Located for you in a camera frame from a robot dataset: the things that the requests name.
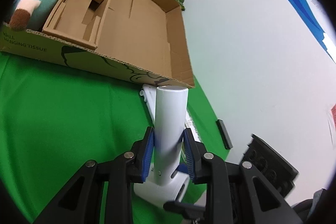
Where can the brown cardboard insert tray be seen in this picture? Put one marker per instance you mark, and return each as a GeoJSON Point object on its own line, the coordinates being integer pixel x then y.
{"type": "Point", "coordinates": [78, 21]}

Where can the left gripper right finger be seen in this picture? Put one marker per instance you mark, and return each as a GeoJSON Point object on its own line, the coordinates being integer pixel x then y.
{"type": "Point", "coordinates": [236, 193]}

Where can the white hair dryer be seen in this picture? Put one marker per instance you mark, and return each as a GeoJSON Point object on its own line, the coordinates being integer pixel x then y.
{"type": "Point", "coordinates": [168, 179]}

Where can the black bar on table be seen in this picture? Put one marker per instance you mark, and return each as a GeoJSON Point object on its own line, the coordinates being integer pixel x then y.
{"type": "Point", "coordinates": [224, 135]}

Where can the white boxed item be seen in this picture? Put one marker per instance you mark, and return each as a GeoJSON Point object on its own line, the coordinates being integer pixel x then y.
{"type": "Point", "coordinates": [168, 104]}

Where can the green table cloth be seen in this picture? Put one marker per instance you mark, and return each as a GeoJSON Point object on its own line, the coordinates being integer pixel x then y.
{"type": "Point", "coordinates": [53, 119]}

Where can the large flat cardboard box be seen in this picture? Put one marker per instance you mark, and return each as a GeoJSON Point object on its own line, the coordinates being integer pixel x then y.
{"type": "Point", "coordinates": [142, 41]}

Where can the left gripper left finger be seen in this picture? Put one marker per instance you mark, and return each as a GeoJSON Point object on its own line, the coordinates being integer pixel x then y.
{"type": "Point", "coordinates": [80, 199]}

